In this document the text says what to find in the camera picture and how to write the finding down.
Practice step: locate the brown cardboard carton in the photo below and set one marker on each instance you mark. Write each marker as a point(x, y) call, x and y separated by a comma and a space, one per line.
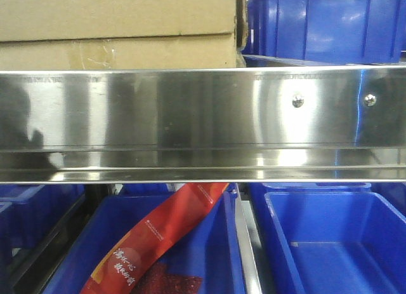
point(122, 34)

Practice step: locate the blue bin upper shelf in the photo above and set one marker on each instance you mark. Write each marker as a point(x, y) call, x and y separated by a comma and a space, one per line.
point(331, 31)

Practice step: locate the blue bin behind centre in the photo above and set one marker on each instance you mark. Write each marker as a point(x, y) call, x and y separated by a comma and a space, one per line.
point(150, 190)

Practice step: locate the left round-head screw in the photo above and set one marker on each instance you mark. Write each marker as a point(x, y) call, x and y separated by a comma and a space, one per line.
point(298, 100)

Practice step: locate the round-head screw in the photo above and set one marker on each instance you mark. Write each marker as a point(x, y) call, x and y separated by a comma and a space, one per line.
point(298, 100)
point(369, 100)

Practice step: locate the blue bin with snack bag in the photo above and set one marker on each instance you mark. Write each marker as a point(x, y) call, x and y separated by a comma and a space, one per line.
point(210, 251)

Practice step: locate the empty blue bin right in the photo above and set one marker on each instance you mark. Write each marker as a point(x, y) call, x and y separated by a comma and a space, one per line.
point(330, 241)

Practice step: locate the red snack bag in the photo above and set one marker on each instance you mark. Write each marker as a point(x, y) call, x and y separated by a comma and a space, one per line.
point(124, 265)

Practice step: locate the right round-head screw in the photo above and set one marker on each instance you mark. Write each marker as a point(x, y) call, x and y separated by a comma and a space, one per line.
point(369, 100)

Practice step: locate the blue bin far left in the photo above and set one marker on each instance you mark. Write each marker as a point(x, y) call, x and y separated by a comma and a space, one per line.
point(28, 212)

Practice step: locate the stainless steel shelf rail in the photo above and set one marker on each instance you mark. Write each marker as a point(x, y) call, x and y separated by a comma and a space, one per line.
point(209, 125)

